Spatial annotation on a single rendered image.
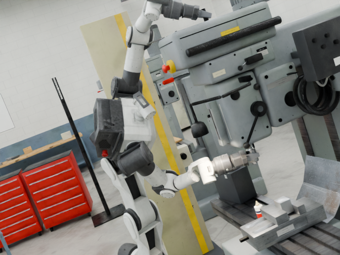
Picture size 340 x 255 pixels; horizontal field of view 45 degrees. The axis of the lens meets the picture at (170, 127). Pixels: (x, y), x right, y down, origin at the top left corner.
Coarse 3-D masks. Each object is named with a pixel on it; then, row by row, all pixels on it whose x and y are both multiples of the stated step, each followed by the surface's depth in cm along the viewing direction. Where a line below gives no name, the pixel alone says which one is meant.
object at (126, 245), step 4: (124, 244) 273; (128, 244) 271; (132, 244) 270; (136, 244) 270; (120, 248) 272; (124, 248) 268; (128, 248) 266; (132, 248) 264; (136, 248) 265; (120, 252) 270; (124, 252) 266; (128, 252) 263
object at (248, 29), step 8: (256, 24) 175; (264, 24) 175; (272, 24) 177; (232, 32) 173; (240, 32) 173; (248, 32) 174; (216, 40) 170; (224, 40) 171; (232, 40) 173; (192, 48) 168; (200, 48) 168; (208, 48) 170
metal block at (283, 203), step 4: (284, 196) 186; (276, 200) 185; (280, 200) 183; (284, 200) 182; (288, 200) 181; (276, 204) 185; (280, 204) 181; (284, 204) 181; (288, 204) 182; (280, 208) 182; (284, 208) 181; (288, 208) 182; (292, 208) 182; (288, 212) 182
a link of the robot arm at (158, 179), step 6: (156, 168) 201; (156, 174) 201; (162, 174) 207; (150, 180) 202; (156, 180) 203; (162, 180) 206; (156, 186) 207; (162, 186) 207; (156, 192) 211; (162, 192) 208; (168, 192) 207; (174, 192) 209
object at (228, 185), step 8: (232, 168) 231; (240, 168) 231; (216, 176) 243; (224, 176) 235; (232, 176) 228; (240, 176) 231; (248, 176) 233; (216, 184) 248; (224, 184) 239; (232, 184) 230; (240, 184) 230; (248, 184) 233; (224, 192) 242; (232, 192) 234; (240, 192) 230; (248, 192) 233; (232, 200) 238; (240, 200) 230
